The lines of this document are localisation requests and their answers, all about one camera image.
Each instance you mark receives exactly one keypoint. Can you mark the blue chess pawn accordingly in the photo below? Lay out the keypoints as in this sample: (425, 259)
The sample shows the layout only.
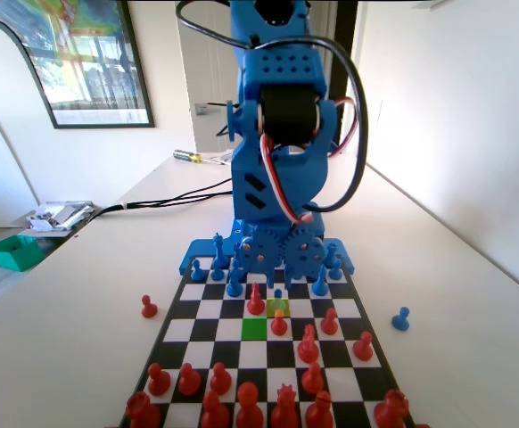
(401, 321)
(236, 272)
(277, 301)
(335, 272)
(198, 273)
(217, 274)

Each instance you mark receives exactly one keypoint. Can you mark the pile of papers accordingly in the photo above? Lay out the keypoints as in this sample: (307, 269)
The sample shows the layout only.
(59, 214)

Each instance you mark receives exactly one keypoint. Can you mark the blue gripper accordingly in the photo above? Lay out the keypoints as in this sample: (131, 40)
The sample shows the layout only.
(281, 255)

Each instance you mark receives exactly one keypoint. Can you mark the blue chess queen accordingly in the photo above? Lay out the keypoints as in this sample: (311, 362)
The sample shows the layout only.
(218, 249)

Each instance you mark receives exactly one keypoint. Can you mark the green plastic box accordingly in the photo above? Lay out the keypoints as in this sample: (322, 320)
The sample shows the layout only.
(16, 260)

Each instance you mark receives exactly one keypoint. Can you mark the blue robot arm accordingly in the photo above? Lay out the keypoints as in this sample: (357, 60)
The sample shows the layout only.
(282, 67)

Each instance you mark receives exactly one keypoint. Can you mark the white door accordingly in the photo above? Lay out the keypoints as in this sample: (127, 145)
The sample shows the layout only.
(206, 67)

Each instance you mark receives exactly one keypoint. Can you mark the black framed picture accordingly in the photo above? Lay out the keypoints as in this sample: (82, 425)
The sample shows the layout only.
(99, 67)

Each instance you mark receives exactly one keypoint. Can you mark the red chess king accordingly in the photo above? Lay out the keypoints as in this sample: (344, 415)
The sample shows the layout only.
(249, 408)

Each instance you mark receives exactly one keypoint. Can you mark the blue chess rook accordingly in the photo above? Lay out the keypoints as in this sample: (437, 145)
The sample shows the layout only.
(236, 254)
(331, 258)

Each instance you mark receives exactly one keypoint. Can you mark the red chess rook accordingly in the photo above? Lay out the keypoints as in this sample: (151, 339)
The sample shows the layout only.
(391, 412)
(142, 412)

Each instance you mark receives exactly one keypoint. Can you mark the red chess pawn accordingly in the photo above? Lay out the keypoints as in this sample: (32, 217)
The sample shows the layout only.
(312, 381)
(329, 323)
(220, 381)
(189, 382)
(149, 308)
(158, 382)
(278, 326)
(363, 348)

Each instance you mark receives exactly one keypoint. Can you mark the black white chessboard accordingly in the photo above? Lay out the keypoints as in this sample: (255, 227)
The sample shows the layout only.
(250, 356)

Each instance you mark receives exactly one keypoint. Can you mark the blue chess bishop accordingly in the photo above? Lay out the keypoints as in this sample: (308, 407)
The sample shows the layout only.
(319, 287)

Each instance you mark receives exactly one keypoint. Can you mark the red chess queen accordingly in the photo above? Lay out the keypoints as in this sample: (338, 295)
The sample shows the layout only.
(285, 412)

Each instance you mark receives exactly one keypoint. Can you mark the red chess bishop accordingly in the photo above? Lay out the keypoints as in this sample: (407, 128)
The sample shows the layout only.
(319, 414)
(215, 414)

